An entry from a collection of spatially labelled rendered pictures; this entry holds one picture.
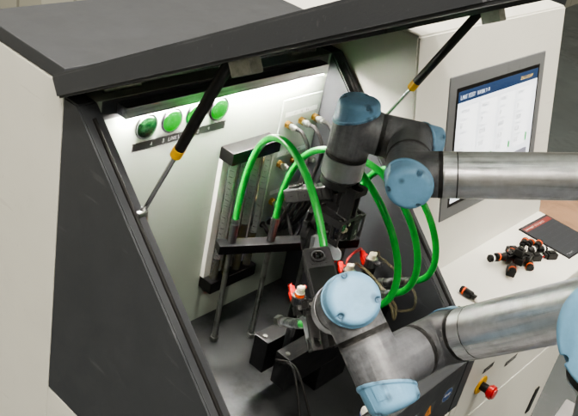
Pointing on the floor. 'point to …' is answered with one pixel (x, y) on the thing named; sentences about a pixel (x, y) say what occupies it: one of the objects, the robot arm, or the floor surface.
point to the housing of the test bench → (14, 213)
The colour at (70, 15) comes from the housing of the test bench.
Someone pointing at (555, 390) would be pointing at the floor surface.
